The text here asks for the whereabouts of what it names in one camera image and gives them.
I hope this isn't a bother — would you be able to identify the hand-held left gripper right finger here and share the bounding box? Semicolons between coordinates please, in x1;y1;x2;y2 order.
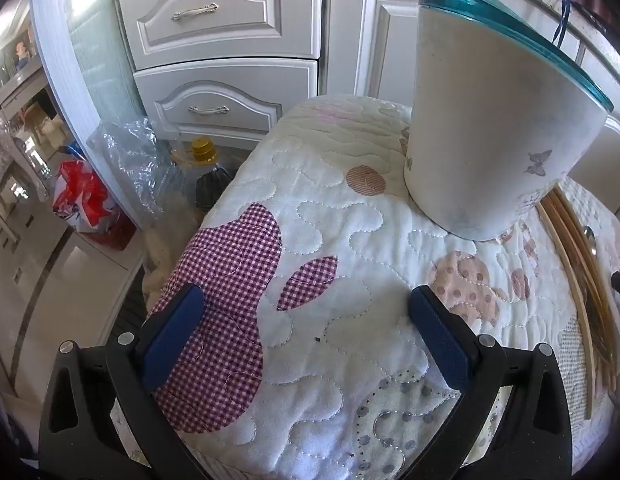
409;285;576;480

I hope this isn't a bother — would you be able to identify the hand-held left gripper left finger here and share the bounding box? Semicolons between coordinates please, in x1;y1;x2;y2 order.
38;282;205;480

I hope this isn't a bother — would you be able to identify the dark wooden chopstick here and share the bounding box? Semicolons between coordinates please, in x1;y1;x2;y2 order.
552;195;620;378
545;200;613;386

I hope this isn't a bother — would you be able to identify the white floral utensil holder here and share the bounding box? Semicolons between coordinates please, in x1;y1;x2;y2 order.
404;0;616;242

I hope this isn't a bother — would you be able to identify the light bamboo chopstick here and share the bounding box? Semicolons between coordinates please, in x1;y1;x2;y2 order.
536;201;594;420
550;191;618;376

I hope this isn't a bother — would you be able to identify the dark ribbed plastic container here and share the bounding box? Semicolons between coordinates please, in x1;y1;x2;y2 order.
196;169;233;211

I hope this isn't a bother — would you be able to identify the quilted patchwork blanket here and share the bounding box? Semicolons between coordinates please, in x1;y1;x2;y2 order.
142;95;620;480

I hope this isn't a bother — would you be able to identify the red plastic bag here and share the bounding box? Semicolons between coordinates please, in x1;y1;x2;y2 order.
52;159;135;251

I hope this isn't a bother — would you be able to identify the clear plastic bag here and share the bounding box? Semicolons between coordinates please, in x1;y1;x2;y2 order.
87;117;201;226

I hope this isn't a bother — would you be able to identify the oil bottle with yellow cap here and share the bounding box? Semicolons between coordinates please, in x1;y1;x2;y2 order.
170;139;235;221

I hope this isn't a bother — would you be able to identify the white cabinet drawer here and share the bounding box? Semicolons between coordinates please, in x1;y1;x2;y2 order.
134;57;319;142
114;0;323;72

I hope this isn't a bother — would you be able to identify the white cabinet door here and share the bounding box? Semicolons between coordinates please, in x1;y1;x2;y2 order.
357;0;421;102

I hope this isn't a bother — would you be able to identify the blue hanging cord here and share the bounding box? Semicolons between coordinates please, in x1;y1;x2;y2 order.
552;0;573;48

